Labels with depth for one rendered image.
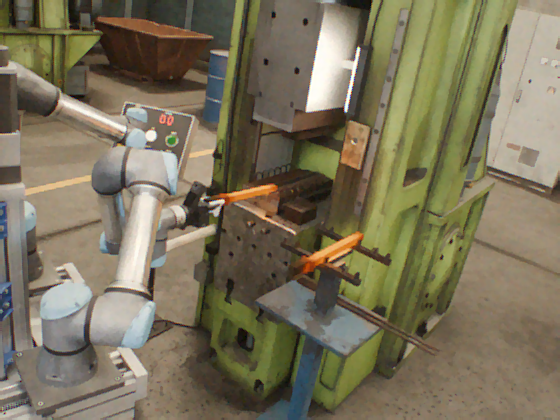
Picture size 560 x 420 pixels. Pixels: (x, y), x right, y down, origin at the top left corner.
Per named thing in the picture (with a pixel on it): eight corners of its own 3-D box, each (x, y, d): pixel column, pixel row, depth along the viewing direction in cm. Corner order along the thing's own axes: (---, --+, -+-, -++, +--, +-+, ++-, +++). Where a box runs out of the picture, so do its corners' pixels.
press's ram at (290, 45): (324, 118, 188) (346, 6, 172) (246, 92, 207) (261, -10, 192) (376, 110, 221) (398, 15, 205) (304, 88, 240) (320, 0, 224)
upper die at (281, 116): (291, 132, 199) (295, 108, 195) (252, 118, 209) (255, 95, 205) (345, 122, 231) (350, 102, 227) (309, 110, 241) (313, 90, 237)
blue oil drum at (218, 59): (225, 128, 653) (234, 59, 619) (192, 116, 682) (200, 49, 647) (254, 123, 699) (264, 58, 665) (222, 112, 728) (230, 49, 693)
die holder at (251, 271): (277, 325, 218) (295, 232, 201) (213, 286, 237) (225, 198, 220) (344, 281, 261) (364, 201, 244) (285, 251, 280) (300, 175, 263)
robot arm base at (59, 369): (46, 395, 118) (44, 363, 114) (29, 357, 128) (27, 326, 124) (106, 376, 128) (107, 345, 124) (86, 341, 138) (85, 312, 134)
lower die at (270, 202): (276, 215, 213) (279, 196, 209) (240, 198, 223) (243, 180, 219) (330, 194, 245) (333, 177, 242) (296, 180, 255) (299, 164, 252)
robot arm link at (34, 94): (25, 68, 134) (155, 130, 174) (10, 61, 140) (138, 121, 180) (6, 107, 134) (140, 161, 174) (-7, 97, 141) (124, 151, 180)
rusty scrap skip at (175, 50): (153, 92, 774) (158, 35, 740) (82, 67, 866) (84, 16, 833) (208, 87, 868) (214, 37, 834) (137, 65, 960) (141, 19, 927)
